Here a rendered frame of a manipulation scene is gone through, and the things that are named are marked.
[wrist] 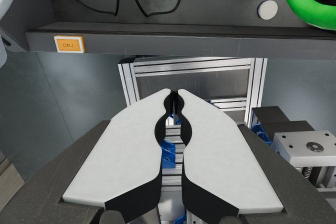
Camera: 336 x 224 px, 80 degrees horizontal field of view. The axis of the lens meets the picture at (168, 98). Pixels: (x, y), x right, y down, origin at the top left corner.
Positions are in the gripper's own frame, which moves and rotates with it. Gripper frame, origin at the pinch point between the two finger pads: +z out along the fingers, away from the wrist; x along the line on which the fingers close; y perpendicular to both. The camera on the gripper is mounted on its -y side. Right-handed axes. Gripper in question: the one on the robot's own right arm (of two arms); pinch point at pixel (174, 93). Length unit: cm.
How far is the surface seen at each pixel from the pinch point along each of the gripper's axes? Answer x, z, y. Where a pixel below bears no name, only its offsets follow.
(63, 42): -21.1, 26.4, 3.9
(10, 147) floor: -147, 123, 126
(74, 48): -19.2, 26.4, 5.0
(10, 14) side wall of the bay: -29.2, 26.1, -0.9
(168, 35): -1.3, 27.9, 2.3
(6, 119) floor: -139, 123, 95
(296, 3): 9.1, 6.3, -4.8
